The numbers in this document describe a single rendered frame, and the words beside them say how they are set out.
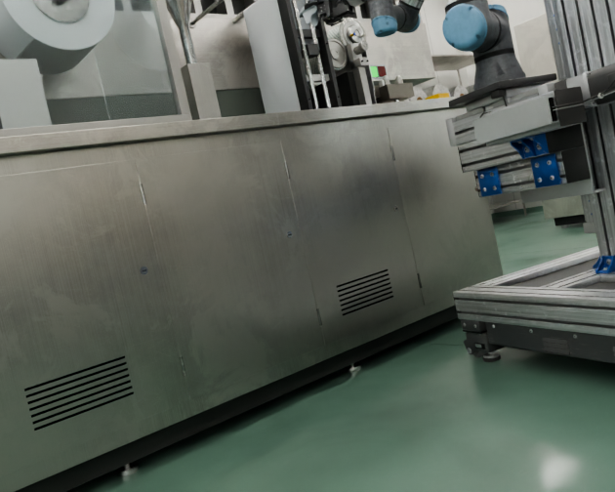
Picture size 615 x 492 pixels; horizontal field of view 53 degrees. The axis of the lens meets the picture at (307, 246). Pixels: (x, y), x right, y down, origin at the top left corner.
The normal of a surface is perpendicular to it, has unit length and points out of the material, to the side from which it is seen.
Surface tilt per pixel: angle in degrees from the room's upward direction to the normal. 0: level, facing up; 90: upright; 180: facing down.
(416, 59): 90
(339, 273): 90
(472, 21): 97
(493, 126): 90
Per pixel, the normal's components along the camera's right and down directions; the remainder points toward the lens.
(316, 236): 0.61, -0.08
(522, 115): -0.88, 0.22
